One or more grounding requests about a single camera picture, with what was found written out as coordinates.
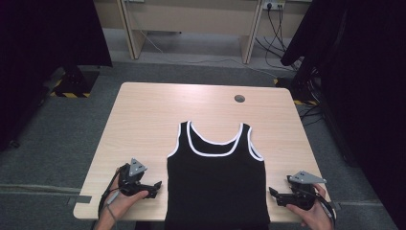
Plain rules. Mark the white wall power socket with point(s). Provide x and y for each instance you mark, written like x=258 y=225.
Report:
x=274 y=4

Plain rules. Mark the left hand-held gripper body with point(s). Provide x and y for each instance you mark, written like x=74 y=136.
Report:
x=129 y=179

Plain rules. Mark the black curtain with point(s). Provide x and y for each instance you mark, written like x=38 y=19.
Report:
x=367 y=80
x=38 y=32

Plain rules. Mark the black hazard-striped stand base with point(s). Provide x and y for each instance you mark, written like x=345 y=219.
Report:
x=287 y=83
x=75 y=84

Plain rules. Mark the grey round table grommet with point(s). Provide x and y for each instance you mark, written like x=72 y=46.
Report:
x=239 y=98

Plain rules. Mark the person's left hand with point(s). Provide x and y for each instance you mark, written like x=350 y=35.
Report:
x=121 y=204

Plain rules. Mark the person's right hand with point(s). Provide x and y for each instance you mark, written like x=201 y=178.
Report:
x=316 y=217

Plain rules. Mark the black white-trimmed tank top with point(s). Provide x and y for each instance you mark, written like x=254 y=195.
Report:
x=217 y=191

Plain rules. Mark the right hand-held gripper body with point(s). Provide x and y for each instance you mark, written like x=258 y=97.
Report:
x=301 y=195

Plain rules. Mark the beige wooden desk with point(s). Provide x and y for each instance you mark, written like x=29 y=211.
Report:
x=191 y=16

